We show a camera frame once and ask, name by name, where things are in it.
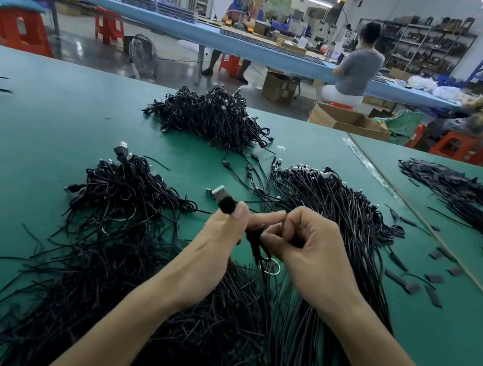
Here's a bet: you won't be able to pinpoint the person's left hand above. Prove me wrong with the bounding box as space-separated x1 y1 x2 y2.
156 191 289 325

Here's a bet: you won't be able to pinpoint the person's right hand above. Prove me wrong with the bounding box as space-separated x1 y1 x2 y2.
249 200 375 323

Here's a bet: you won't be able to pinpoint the single black cable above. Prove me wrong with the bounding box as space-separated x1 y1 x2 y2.
199 185 283 271

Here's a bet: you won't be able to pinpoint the bundle of long black cables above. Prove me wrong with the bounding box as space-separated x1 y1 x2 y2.
183 148 420 366

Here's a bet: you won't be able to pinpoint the small cluster of knotted cables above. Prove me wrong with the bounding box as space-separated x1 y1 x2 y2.
59 134 208 251

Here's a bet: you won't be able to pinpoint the spread of straight black cables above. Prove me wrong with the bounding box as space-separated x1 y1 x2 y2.
386 156 483 257

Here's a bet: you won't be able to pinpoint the pile of black cables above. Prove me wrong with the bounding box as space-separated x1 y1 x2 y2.
0 124 313 366

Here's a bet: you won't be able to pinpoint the person's left forearm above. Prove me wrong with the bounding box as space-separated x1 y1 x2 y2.
45 261 184 366

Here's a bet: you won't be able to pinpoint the scattered dark tie pieces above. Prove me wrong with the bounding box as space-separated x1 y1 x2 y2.
370 205 475 312

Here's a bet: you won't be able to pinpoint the open cardboard box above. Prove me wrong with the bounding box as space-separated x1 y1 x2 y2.
306 101 395 142

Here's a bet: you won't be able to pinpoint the green bag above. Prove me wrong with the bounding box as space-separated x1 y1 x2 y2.
376 105 428 147

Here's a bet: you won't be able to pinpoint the red plastic stool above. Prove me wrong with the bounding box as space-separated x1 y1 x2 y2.
219 53 244 78
428 127 483 169
90 7 130 48

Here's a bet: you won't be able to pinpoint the small cardboard box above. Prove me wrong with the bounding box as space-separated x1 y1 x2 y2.
259 69 302 108

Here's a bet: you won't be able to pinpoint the pile of white bags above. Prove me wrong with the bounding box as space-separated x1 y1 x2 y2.
406 73 467 103

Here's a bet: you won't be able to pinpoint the grey floor fan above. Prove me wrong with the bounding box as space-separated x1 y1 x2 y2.
118 32 163 81

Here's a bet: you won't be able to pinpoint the long blue workbench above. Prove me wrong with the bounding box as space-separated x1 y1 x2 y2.
0 0 474 115

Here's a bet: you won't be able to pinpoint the metal storage shelf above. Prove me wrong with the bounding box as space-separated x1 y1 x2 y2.
367 2 482 86

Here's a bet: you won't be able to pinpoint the red stool with blue seat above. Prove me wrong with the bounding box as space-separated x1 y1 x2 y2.
0 0 62 58

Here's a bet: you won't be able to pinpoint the small white wire ring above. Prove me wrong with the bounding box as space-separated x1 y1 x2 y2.
263 257 284 277

